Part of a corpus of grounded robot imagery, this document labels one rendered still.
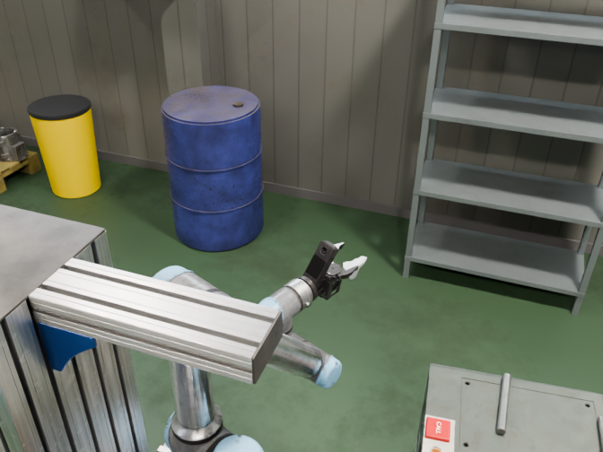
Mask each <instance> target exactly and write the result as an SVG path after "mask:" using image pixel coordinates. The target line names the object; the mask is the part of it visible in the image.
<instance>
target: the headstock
mask: <svg viewBox="0 0 603 452"><path fill-rule="evenodd" d="M502 382H503V376H500V375H494V374H490V373H484V372H480V371H474V370H469V369H460V368H455V367H450V366H445V365H440V364H435V363H431V364H430V368H429V373H428V378H427V383H426V389H425V393H424V403H423V409H422V413H421V419H420V424H419V429H418V434H417V440H416V444H415V452H422V445H423V435H424V417H425V415H431V416H436V417H441V418H445V419H450V420H454V421H455V437H454V452H602V447H601V441H600V435H599V423H598V417H599V416H603V395H602V394H599V393H594V392H590V391H584V390H580V389H574V388H569V387H559V386H555V385H549V384H545V383H539V382H535V381H529V380H524V379H519V378H511V387H510V396H509V406H508V415H507V425H506V433H505V434H503V435H501V434H499V433H497V422H498V414H499V406H500V398H501V390H502Z"/></svg>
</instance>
